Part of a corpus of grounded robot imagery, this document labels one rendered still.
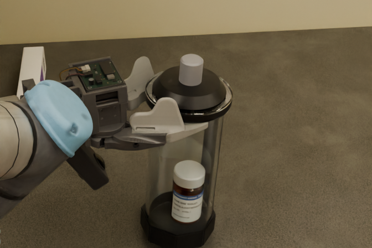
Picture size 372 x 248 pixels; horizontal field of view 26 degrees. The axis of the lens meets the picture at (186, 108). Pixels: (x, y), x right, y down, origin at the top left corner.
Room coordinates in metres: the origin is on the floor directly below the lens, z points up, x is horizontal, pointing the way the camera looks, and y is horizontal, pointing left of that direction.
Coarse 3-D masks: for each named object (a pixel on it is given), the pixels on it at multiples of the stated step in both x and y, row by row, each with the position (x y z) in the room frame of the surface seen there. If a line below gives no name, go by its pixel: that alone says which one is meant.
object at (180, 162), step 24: (216, 120) 0.79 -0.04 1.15; (168, 144) 0.78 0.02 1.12; (192, 144) 0.78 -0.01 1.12; (216, 144) 0.80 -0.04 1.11; (168, 168) 0.78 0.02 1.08; (192, 168) 0.78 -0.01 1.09; (216, 168) 0.81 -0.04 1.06; (168, 192) 0.78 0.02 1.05; (192, 192) 0.78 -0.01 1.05; (168, 216) 0.77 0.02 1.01; (192, 216) 0.78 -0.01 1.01
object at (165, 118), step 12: (156, 108) 0.76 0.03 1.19; (168, 108) 0.76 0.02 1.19; (132, 120) 0.76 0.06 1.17; (144, 120) 0.76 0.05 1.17; (156, 120) 0.76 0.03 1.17; (168, 120) 0.76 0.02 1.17; (180, 120) 0.76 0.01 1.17; (132, 132) 0.75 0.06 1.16; (144, 132) 0.75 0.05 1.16; (156, 132) 0.75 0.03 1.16; (168, 132) 0.75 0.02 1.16; (180, 132) 0.76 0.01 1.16; (192, 132) 0.76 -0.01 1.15
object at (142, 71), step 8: (144, 56) 0.86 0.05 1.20; (136, 64) 0.85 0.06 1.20; (144, 64) 0.85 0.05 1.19; (136, 72) 0.85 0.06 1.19; (144, 72) 0.85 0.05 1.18; (152, 72) 0.86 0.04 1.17; (128, 80) 0.84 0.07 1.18; (136, 80) 0.84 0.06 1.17; (144, 80) 0.85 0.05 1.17; (128, 88) 0.83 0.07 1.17; (136, 88) 0.84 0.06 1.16; (144, 88) 0.85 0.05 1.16; (128, 96) 0.83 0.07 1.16; (136, 96) 0.83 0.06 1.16; (144, 96) 0.84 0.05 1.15; (128, 104) 0.82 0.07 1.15; (136, 104) 0.83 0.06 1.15
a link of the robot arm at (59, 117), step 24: (24, 96) 0.65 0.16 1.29; (48, 96) 0.63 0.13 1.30; (72, 96) 0.66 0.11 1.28; (0, 120) 0.57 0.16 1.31; (24, 120) 0.60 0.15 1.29; (48, 120) 0.61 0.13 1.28; (72, 120) 0.62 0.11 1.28; (0, 144) 0.55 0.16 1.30; (24, 144) 0.58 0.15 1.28; (48, 144) 0.60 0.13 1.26; (72, 144) 0.61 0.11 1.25; (0, 168) 0.55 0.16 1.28; (24, 168) 0.58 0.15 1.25; (48, 168) 0.61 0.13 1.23; (0, 192) 0.60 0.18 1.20; (24, 192) 0.61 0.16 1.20
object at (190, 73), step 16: (192, 64) 0.81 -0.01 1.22; (160, 80) 0.82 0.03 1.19; (176, 80) 0.82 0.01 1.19; (192, 80) 0.81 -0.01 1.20; (208, 80) 0.83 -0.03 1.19; (160, 96) 0.80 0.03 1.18; (176, 96) 0.79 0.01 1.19; (192, 96) 0.79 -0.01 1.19; (208, 96) 0.79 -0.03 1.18; (224, 96) 0.81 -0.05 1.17
